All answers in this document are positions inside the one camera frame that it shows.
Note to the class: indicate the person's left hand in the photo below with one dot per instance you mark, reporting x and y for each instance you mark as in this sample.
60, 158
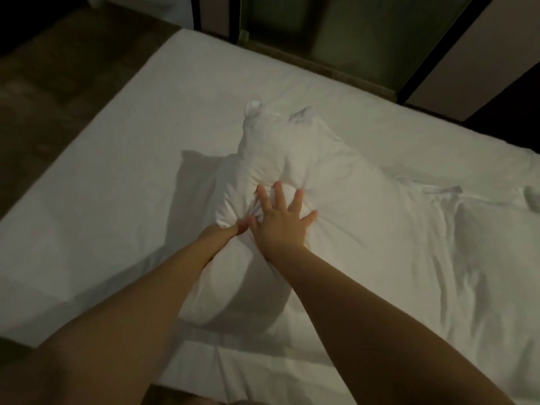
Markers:
221, 233

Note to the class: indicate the person's right hand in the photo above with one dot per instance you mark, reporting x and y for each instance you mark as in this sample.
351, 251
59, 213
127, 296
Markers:
280, 227

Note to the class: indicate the white duvet cover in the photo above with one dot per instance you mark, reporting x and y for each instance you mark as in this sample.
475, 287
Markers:
337, 173

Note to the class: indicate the white bed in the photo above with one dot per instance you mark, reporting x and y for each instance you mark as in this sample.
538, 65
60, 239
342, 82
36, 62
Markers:
126, 164

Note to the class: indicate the person's right forearm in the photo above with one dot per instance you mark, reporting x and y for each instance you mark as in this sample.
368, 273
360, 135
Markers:
380, 333

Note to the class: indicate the person's left forearm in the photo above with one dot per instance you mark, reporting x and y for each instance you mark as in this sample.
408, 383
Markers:
118, 333

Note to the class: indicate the dark wooden wall panel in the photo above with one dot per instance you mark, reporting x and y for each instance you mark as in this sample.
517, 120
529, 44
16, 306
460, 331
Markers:
515, 114

